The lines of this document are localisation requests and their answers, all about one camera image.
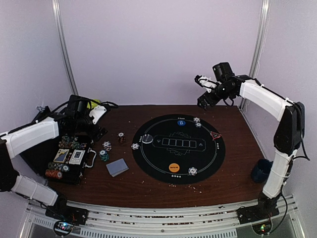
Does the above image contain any blue small blind button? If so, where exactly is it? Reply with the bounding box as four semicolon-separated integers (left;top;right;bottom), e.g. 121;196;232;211
177;120;186;126

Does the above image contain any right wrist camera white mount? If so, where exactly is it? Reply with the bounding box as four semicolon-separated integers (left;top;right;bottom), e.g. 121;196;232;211
194;75;219;93

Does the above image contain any orange chip row in case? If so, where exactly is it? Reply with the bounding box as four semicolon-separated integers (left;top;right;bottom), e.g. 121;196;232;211
45;170;62;179

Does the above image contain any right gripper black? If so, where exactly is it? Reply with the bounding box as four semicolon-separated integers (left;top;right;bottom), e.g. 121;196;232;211
197;81;233;111

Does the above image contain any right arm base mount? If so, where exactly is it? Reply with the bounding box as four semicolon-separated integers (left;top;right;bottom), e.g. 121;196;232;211
237;194;279;224

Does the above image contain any aluminium front rail frame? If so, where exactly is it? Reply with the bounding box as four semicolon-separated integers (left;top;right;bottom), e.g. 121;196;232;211
26;194;298;238

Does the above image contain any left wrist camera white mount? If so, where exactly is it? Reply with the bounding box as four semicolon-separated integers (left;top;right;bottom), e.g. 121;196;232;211
89;105;108;124

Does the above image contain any black poker set case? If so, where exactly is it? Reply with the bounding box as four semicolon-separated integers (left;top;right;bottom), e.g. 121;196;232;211
19;106;97;185

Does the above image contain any orange big blind button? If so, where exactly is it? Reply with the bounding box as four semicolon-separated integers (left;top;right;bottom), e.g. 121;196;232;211
168;163;180;173

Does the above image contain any left aluminium frame post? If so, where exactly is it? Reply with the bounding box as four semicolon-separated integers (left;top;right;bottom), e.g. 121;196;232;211
52;0;79;96

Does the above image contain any green chip row in case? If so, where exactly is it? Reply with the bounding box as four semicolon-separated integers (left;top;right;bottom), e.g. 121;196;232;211
48;162;70;172

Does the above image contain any blue backed card deck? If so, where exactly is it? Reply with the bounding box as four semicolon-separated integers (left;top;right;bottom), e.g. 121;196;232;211
106;158;129;177

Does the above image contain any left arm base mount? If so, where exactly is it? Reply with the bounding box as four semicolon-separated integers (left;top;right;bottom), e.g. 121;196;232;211
45;194;89;225

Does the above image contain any blue white 10 chip stack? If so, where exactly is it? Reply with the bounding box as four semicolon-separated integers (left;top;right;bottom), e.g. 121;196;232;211
103;141;112;151

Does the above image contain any blue white chip bottom mat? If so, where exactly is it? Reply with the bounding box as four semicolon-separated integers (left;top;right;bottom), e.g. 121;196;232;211
188;167;198;176

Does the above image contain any green plastic bowl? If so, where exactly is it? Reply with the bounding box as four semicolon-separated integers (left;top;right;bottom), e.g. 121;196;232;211
87;99;101;110

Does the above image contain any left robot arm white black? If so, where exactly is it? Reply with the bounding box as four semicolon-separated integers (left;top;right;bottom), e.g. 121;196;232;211
0;95;118;220

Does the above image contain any clear dealer button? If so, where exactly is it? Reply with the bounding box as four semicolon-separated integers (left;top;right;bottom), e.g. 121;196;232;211
141;134;154;144

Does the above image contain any boxed card deck gold blue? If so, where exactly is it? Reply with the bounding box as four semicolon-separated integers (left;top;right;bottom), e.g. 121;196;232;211
53;149;69;163

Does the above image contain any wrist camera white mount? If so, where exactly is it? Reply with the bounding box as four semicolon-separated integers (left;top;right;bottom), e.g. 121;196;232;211
89;105;108;124
194;75;219;93

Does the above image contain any black orange 100 chip stack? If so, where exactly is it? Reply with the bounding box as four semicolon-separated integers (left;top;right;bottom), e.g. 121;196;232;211
117;132;125;143

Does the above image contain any round black poker mat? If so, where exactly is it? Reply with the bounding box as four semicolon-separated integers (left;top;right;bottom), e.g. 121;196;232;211
131;114;226;184

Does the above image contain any aluminium frame post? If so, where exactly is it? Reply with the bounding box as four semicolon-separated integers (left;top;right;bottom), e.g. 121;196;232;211
52;0;79;96
239;0;270;110

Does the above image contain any green blue 50 chip stack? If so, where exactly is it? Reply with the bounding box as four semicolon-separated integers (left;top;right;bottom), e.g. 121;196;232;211
99;150;109;162

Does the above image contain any dark blue mug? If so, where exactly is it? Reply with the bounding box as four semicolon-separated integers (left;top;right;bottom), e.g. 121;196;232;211
251;159;273;183

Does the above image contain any boxed card deck white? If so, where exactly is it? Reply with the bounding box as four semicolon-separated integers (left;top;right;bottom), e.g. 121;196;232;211
68;149;85;165

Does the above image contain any right aluminium frame post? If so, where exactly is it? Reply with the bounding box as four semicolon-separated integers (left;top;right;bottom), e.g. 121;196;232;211
239;0;270;110

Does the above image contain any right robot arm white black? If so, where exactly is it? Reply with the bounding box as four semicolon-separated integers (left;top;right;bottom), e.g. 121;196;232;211
194;75;305;219

